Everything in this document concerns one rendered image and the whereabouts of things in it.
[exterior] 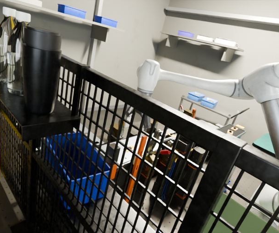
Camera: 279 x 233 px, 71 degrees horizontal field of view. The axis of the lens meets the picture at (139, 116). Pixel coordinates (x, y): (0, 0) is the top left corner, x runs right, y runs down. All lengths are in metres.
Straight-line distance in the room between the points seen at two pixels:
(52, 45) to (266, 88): 0.91
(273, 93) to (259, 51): 2.97
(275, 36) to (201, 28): 1.35
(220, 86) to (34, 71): 0.94
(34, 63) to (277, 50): 3.78
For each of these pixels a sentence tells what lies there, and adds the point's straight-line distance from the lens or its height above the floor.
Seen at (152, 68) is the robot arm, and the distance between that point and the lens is 1.03.
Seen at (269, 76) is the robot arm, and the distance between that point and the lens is 1.07.
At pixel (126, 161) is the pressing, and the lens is 1.13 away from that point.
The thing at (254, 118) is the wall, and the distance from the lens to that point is 4.02.
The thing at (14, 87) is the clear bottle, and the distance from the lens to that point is 0.60.
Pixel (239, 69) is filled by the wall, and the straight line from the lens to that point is 4.08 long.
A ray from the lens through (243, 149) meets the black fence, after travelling 0.28.
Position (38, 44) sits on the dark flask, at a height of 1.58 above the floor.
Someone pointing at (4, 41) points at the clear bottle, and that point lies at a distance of 0.67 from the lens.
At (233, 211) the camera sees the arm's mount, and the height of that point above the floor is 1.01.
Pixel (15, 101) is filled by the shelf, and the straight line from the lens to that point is 0.56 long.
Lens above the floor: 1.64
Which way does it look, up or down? 21 degrees down
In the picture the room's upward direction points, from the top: 15 degrees clockwise
